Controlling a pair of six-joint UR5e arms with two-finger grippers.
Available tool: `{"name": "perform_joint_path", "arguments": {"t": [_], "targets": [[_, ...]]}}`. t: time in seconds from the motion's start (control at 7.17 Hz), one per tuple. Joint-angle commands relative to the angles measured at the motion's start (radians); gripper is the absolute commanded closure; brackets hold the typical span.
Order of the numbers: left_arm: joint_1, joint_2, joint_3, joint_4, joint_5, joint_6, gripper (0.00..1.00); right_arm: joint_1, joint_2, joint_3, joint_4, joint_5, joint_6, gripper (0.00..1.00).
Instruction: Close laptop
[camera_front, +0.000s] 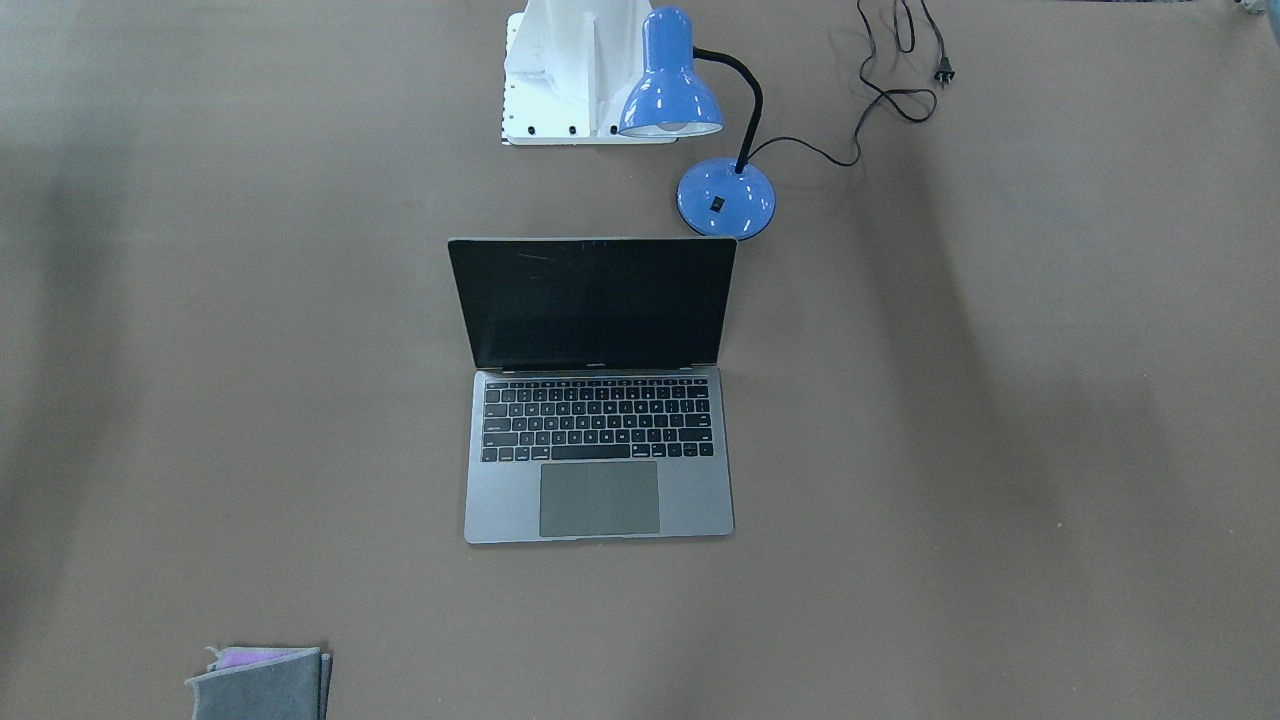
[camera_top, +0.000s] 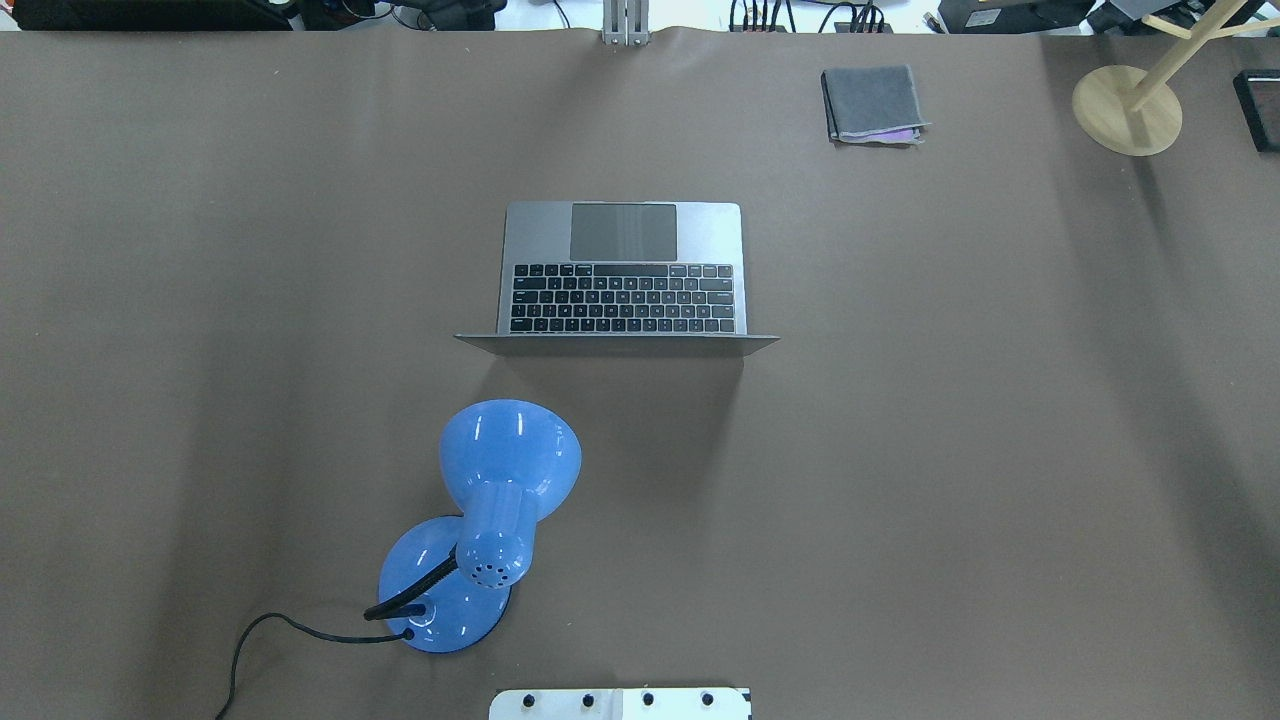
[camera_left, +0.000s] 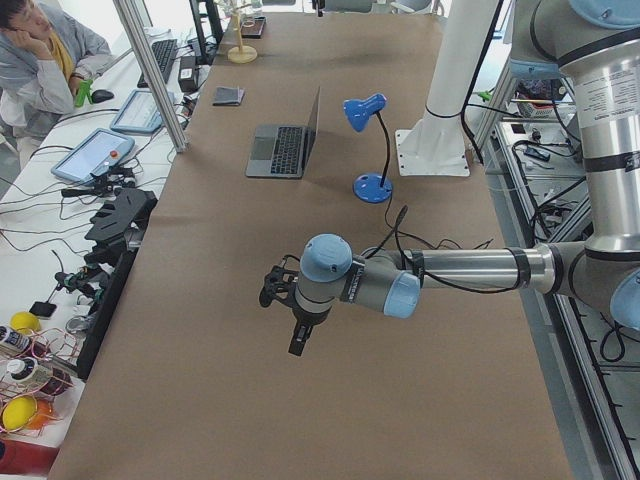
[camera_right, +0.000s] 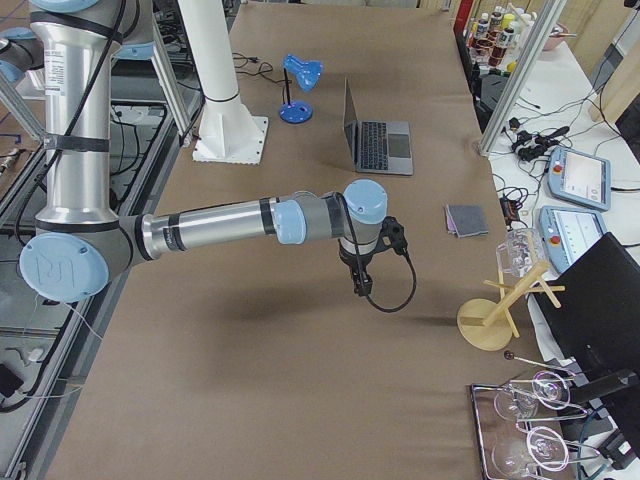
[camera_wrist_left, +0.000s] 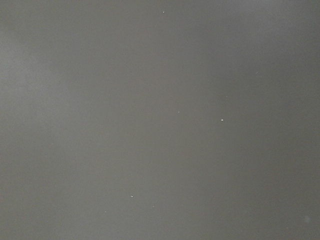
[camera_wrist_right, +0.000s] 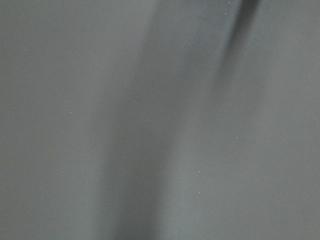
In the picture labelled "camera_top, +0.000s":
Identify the silver grey laptop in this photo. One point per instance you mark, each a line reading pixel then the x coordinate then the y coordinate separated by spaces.
pixel 622 279

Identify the blue desk lamp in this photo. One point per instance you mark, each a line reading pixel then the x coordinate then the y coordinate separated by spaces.
pixel 446 583

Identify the folded grey cloth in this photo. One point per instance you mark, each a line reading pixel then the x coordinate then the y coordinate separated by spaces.
pixel 866 105

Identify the black equipment top right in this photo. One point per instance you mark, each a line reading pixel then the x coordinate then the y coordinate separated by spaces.
pixel 1011 17

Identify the black equipment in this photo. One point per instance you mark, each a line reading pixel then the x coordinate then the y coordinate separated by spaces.
pixel 160 16
pixel 1011 17

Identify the wooden stand with round base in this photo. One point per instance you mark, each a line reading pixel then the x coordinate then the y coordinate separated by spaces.
pixel 1134 111

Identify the black equipment top left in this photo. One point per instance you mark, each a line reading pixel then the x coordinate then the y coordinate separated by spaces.
pixel 160 16

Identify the metal bracket at table edge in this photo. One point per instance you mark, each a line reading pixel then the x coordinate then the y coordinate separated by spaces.
pixel 626 23

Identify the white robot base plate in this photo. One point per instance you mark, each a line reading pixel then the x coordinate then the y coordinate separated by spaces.
pixel 623 703

